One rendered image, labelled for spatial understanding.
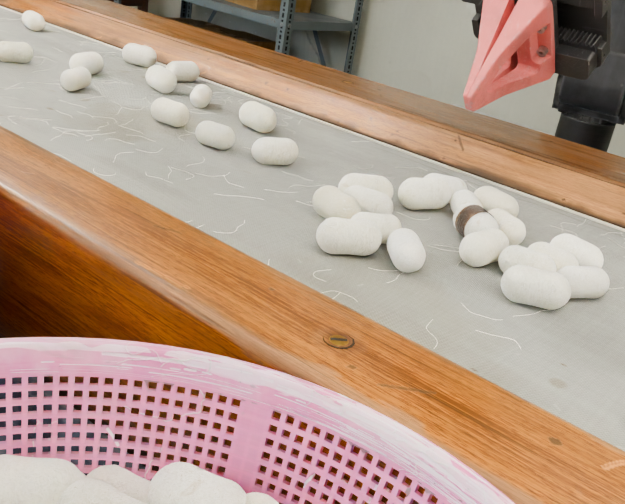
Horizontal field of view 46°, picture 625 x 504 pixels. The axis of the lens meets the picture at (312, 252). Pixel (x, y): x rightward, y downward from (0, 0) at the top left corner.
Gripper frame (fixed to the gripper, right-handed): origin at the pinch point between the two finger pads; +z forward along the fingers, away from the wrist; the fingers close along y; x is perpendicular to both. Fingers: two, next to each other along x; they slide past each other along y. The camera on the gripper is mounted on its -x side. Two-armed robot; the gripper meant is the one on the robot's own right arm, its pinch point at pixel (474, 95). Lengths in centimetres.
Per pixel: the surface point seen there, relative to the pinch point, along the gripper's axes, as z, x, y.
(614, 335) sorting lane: 12.5, -0.9, 15.5
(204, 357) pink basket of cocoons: 26.7, -16.8, 8.0
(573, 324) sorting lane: 13.1, -1.4, 13.6
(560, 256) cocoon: 9.0, 0.0, 10.8
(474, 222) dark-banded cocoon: 9.0, 0.0, 5.3
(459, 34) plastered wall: -145, 150, -113
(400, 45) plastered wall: -140, 158, -138
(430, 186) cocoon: 6.9, 1.4, 0.6
